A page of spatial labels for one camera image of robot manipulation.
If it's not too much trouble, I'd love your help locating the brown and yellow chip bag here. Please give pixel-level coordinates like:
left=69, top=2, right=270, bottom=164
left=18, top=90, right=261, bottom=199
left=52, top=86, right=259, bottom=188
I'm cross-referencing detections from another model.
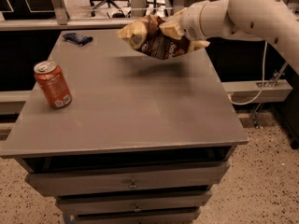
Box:
left=117, top=13, right=209, bottom=60

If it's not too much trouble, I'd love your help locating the bottom grey drawer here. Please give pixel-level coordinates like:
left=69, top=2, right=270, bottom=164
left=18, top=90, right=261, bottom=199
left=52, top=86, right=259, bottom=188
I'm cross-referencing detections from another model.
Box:
left=64, top=207, right=200, bottom=224

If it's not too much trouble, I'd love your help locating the grey drawer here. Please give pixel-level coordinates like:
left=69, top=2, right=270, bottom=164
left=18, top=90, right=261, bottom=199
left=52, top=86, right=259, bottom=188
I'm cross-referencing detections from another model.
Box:
left=26, top=161, right=229, bottom=196
left=64, top=207, right=200, bottom=224
left=56, top=189, right=211, bottom=215

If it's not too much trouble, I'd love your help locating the blue rxbar wrapper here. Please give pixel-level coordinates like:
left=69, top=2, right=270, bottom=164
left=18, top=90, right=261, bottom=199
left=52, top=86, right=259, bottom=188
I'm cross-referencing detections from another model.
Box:
left=63, top=33, right=93, bottom=46

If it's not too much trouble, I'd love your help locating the grey drawer cabinet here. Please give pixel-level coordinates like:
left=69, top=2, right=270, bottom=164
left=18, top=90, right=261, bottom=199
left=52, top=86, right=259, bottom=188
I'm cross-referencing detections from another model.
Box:
left=0, top=26, right=249, bottom=224

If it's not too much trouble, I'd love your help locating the top grey drawer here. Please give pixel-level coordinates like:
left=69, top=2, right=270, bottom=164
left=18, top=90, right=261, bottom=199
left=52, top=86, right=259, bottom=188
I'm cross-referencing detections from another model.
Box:
left=26, top=161, right=229, bottom=196

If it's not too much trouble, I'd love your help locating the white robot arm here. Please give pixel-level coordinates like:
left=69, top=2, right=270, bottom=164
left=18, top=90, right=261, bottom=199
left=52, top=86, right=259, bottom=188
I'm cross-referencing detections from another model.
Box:
left=179, top=0, right=299, bottom=74

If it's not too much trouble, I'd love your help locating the middle grey drawer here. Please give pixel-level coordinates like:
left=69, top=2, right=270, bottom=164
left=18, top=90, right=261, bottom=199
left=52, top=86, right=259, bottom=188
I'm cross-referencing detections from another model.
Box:
left=56, top=189, right=211, bottom=215

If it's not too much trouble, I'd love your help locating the black office chair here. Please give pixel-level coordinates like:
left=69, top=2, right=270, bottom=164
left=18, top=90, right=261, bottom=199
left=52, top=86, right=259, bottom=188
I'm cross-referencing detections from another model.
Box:
left=89, top=0, right=131, bottom=17

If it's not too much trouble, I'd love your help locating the white cable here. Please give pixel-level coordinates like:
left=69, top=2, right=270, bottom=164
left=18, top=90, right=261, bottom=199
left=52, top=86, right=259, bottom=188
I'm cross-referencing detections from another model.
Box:
left=229, top=40, right=269, bottom=106

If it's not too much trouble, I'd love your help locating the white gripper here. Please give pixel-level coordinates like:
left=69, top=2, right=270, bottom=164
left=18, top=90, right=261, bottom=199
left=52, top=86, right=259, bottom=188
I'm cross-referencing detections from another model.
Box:
left=179, top=0, right=209, bottom=41

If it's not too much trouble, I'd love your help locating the orange soda can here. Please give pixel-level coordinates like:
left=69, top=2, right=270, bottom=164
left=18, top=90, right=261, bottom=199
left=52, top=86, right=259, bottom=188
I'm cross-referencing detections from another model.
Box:
left=34, top=61, right=72, bottom=108

